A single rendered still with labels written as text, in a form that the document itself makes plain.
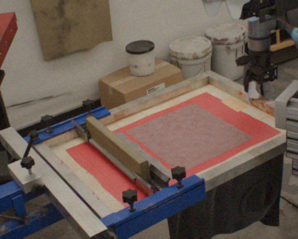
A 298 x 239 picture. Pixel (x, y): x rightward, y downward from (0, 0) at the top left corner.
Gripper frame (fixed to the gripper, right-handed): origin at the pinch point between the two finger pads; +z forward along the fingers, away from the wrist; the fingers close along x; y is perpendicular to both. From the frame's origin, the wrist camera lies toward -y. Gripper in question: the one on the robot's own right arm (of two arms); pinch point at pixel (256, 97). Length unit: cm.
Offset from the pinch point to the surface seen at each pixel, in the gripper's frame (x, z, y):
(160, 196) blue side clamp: -60, -2, 28
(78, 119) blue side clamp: -57, -2, -29
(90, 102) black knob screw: -53, -8, -27
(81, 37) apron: 20, 36, -194
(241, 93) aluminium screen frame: -1.8, -0.3, -5.5
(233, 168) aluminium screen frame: -35.1, -0.5, 29.1
